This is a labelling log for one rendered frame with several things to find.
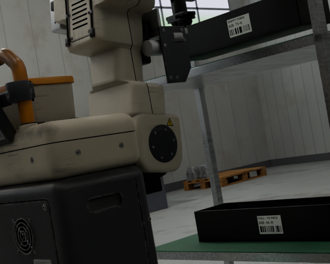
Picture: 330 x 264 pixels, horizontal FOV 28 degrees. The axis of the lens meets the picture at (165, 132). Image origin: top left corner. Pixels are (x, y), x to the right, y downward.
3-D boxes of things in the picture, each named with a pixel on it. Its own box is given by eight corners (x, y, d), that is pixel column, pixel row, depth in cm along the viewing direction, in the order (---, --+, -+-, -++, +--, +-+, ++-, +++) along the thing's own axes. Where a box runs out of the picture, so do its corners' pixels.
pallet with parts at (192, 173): (230, 178, 1004) (227, 158, 1005) (270, 174, 950) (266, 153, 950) (182, 190, 929) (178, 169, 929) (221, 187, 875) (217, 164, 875)
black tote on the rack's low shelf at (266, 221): (198, 242, 237) (193, 211, 237) (230, 231, 249) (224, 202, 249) (336, 241, 195) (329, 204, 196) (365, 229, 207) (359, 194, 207)
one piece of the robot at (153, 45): (160, 83, 176) (146, 4, 177) (98, 100, 196) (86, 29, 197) (200, 80, 187) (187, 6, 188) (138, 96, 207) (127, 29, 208)
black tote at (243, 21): (173, 63, 240) (167, 33, 240) (204, 59, 252) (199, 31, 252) (301, 24, 199) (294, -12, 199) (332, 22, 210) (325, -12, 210)
